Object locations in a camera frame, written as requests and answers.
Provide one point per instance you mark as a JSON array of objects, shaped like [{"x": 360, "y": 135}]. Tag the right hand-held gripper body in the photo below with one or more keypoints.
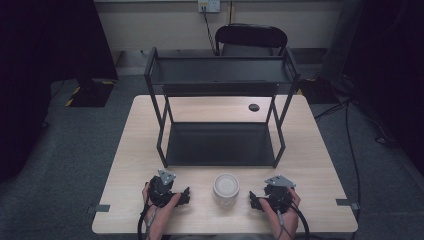
[{"x": 278, "y": 196}]

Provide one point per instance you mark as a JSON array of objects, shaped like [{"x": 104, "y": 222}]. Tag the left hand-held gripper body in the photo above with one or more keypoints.
[{"x": 159, "y": 191}]

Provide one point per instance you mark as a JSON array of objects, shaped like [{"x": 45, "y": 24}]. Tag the person's right hand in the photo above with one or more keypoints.
[{"x": 286, "y": 220}]

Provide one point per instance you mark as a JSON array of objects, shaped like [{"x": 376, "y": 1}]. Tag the person's left hand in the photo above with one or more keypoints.
[{"x": 160, "y": 216}]

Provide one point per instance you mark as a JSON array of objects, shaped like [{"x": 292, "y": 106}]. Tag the grey right gripper plug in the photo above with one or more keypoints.
[{"x": 282, "y": 221}]

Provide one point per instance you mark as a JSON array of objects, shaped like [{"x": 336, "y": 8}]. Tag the white cup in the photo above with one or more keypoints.
[{"x": 226, "y": 186}]

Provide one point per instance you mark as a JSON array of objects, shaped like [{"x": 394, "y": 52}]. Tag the black striped stand base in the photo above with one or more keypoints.
[
  {"x": 320, "y": 91},
  {"x": 91, "y": 93}
]

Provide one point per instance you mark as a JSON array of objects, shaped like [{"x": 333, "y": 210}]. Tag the black metal shelf rack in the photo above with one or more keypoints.
[{"x": 220, "y": 71}]

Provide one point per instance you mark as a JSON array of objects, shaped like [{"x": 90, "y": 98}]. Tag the black chair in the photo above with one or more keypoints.
[{"x": 250, "y": 35}]

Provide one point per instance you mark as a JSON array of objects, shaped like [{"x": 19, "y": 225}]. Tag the dark curtain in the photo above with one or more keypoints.
[
  {"x": 390, "y": 66},
  {"x": 36, "y": 66}
]

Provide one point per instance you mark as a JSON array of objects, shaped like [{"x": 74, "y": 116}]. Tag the grey table edge bracket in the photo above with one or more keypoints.
[
  {"x": 100, "y": 208},
  {"x": 345, "y": 202}
]

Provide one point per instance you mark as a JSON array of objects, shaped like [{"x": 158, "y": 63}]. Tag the white wall outlet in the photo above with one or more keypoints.
[{"x": 209, "y": 5}]

